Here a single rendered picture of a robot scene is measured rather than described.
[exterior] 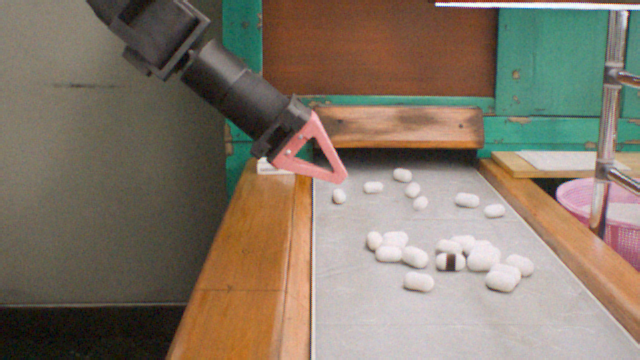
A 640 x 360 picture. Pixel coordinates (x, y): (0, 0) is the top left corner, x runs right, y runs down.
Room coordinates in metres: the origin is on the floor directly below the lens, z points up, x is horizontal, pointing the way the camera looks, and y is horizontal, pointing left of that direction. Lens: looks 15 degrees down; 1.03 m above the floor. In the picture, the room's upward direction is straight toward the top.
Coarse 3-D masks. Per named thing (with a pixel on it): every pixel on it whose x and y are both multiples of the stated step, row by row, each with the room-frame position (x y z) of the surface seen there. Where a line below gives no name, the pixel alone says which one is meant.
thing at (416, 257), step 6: (408, 246) 0.73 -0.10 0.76; (402, 252) 0.73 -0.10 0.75; (408, 252) 0.72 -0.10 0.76; (414, 252) 0.72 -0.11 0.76; (420, 252) 0.72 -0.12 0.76; (408, 258) 0.72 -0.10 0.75; (414, 258) 0.71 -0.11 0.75; (420, 258) 0.71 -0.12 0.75; (426, 258) 0.71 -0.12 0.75; (414, 264) 0.71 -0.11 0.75; (420, 264) 0.71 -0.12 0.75; (426, 264) 0.71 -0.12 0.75
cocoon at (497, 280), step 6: (486, 276) 0.66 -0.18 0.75; (492, 276) 0.65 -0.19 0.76; (498, 276) 0.65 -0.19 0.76; (504, 276) 0.64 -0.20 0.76; (510, 276) 0.64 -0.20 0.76; (486, 282) 0.66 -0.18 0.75; (492, 282) 0.65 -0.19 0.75; (498, 282) 0.64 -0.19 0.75; (504, 282) 0.64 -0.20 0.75; (510, 282) 0.64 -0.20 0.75; (498, 288) 0.64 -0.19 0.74; (504, 288) 0.64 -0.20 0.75; (510, 288) 0.64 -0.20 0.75
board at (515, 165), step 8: (496, 152) 1.17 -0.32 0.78; (504, 152) 1.17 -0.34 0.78; (512, 152) 1.17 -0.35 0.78; (632, 152) 1.18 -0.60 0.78; (496, 160) 1.14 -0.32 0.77; (504, 160) 1.11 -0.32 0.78; (512, 160) 1.11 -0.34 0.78; (520, 160) 1.11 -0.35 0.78; (624, 160) 1.11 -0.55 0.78; (632, 160) 1.11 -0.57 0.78; (504, 168) 1.09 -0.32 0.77; (512, 168) 1.05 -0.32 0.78; (520, 168) 1.05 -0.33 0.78; (528, 168) 1.05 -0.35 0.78; (632, 168) 1.05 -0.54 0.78; (512, 176) 1.04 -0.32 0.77; (520, 176) 1.03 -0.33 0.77; (528, 176) 1.03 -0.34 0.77; (536, 176) 1.03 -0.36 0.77; (544, 176) 1.03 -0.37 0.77; (552, 176) 1.03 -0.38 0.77; (560, 176) 1.03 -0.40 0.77; (568, 176) 1.03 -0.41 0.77; (576, 176) 1.03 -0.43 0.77; (584, 176) 1.03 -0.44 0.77; (592, 176) 1.03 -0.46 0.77; (632, 176) 1.03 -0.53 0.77
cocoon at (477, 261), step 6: (492, 252) 0.71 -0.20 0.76; (468, 258) 0.70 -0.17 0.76; (474, 258) 0.70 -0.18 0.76; (480, 258) 0.70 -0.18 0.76; (486, 258) 0.70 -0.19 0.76; (492, 258) 0.70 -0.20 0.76; (468, 264) 0.70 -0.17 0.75; (474, 264) 0.70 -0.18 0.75; (480, 264) 0.70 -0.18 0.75; (486, 264) 0.70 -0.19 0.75; (492, 264) 0.70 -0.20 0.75; (474, 270) 0.70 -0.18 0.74; (480, 270) 0.70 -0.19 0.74; (486, 270) 0.70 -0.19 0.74
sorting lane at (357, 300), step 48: (384, 192) 1.04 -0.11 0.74; (432, 192) 1.04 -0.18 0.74; (480, 192) 1.04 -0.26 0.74; (336, 240) 0.81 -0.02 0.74; (432, 240) 0.81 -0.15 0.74; (528, 240) 0.81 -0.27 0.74; (336, 288) 0.66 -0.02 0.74; (384, 288) 0.66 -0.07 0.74; (432, 288) 0.66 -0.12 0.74; (480, 288) 0.66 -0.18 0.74; (528, 288) 0.65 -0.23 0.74; (576, 288) 0.65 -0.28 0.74; (336, 336) 0.55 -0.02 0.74; (384, 336) 0.55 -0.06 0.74; (432, 336) 0.55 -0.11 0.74; (480, 336) 0.55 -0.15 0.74; (528, 336) 0.54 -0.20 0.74; (576, 336) 0.54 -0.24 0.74; (624, 336) 0.54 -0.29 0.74
